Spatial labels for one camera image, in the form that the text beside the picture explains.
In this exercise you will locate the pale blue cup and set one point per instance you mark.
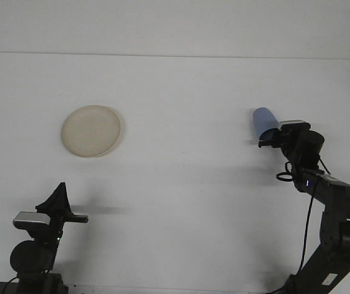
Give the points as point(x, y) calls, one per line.
point(263, 119)

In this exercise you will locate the pale round plate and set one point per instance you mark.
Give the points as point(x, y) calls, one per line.
point(92, 131)

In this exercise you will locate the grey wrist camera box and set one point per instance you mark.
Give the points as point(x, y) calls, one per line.
point(294, 124)
point(30, 219)

